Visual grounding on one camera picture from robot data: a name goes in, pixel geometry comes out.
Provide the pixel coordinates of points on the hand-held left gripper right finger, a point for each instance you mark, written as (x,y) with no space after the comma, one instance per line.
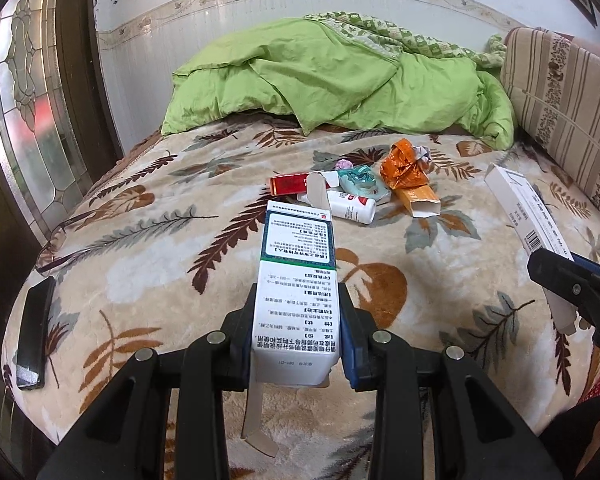
(349,355)

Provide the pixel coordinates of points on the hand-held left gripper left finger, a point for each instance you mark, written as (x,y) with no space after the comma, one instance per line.
(241,330)

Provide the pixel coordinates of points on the white medicine box green print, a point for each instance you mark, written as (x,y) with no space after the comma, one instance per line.
(295,285)

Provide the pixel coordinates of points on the long white box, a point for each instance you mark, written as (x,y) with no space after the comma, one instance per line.
(515,200)

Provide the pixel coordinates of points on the white spray bottle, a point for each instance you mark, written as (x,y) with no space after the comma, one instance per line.
(352,206)

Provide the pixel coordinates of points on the red cigarette pack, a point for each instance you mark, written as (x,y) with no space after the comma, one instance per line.
(292,184)

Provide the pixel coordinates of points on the orange box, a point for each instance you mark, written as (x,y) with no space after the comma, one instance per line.
(420,201)

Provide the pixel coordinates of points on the person's dark trousers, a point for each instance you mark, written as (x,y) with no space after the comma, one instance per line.
(585,440)

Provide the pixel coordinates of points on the leaf-printed blanket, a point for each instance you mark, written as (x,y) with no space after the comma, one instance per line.
(155,260)

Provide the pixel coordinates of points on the striped floral cushion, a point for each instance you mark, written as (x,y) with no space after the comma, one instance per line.
(570,110)

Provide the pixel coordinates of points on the teal packet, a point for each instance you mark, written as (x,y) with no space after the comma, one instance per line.
(362,179)

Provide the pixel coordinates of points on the pink crumpled wrapper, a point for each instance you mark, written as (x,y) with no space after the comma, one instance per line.
(343,164)

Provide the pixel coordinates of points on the orange foil wrapper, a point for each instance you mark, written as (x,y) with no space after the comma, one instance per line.
(402,167)

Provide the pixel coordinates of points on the crumpled white paper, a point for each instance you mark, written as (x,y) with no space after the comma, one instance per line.
(422,153)

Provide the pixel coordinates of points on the eyeglasses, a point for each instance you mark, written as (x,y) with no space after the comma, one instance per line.
(62,242)

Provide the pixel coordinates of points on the black phone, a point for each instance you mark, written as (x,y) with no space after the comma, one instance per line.
(34,335)

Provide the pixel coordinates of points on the green quilt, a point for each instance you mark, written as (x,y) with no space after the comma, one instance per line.
(330,75)

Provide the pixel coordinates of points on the stained glass door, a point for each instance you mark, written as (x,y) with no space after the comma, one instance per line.
(35,110)

